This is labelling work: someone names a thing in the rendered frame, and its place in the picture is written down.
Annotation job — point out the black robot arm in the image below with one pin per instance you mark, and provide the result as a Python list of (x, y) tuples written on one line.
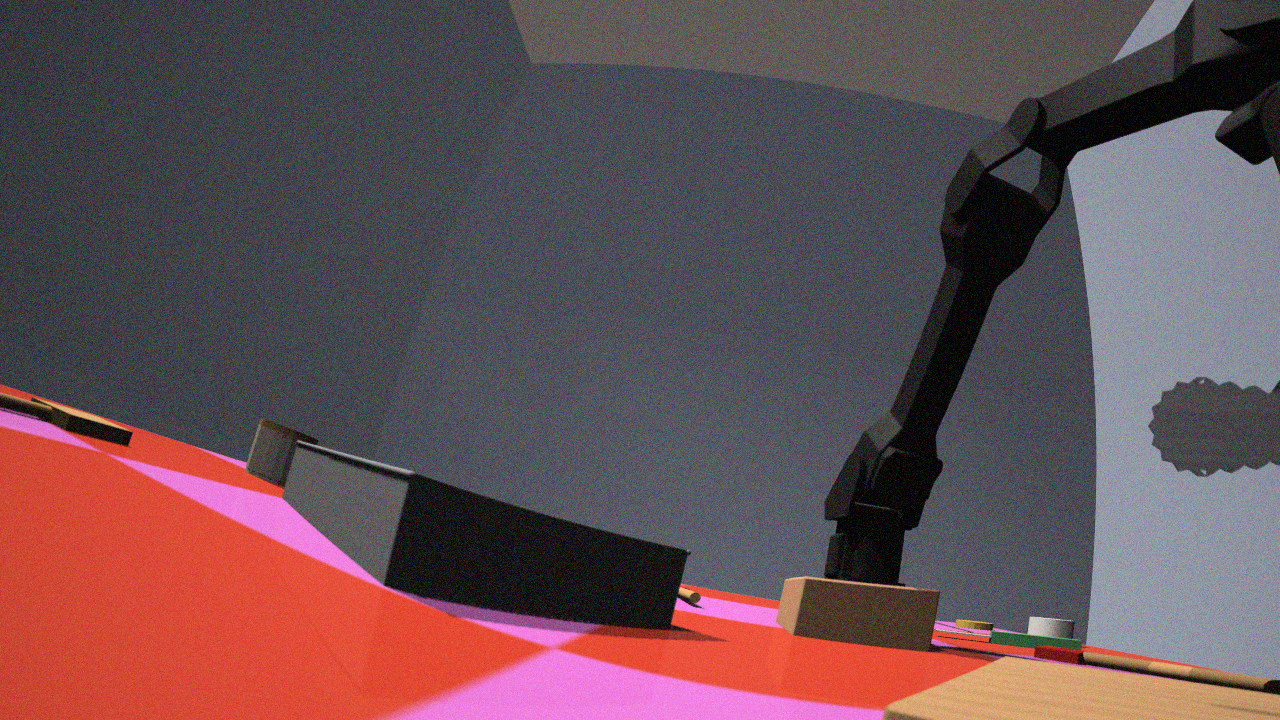
[(1223, 55)]

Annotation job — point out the grey cylinder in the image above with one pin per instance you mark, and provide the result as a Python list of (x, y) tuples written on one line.
[(1051, 627)]

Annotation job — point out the white jar with wooden lid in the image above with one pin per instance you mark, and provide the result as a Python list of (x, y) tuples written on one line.
[(273, 450)]

